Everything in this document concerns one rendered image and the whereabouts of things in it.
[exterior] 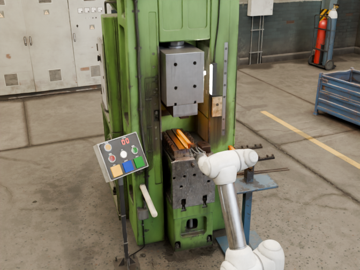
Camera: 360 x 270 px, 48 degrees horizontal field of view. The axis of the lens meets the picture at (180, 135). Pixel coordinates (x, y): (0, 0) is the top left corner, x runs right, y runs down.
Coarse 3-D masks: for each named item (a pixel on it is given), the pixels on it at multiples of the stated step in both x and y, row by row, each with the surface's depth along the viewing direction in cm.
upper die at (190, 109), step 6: (162, 102) 340; (168, 108) 323; (174, 108) 309; (180, 108) 311; (186, 108) 312; (192, 108) 314; (174, 114) 311; (180, 114) 313; (186, 114) 314; (192, 114) 316
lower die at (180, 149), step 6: (168, 132) 356; (174, 132) 354; (162, 138) 357; (168, 138) 347; (174, 138) 344; (168, 144) 338; (174, 144) 335; (180, 144) 333; (174, 150) 325; (180, 150) 325; (186, 150) 326; (174, 156) 325; (180, 156) 327
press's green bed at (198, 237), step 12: (168, 204) 353; (204, 204) 346; (168, 216) 362; (180, 216) 343; (192, 216) 347; (204, 216) 356; (168, 228) 367; (180, 228) 348; (192, 228) 359; (204, 228) 361; (168, 240) 372; (180, 240) 353; (192, 240) 357; (204, 240) 361
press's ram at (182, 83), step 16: (160, 48) 312; (176, 48) 311; (192, 48) 310; (160, 64) 309; (176, 64) 297; (192, 64) 300; (160, 80) 316; (176, 80) 301; (192, 80) 305; (176, 96) 306; (192, 96) 310
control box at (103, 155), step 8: (128, 136) 300; (136, 136) 304; (104, 144) 287; (112, 144) 291; (120, 144) 294; (128, 144) 298; (136, 144) 302; (96, 152) 288; (104, 152) 286; (112, 152) 289; (120, 152) 293; (128, 152) 297; (104, 160) 284; (120, 160) 291; (128, 160) 295; (144, 160) 303; (104, 168) 285; (136, 168) 298; (104, 176) 289; (112, 176) 285; (120, 176) 289
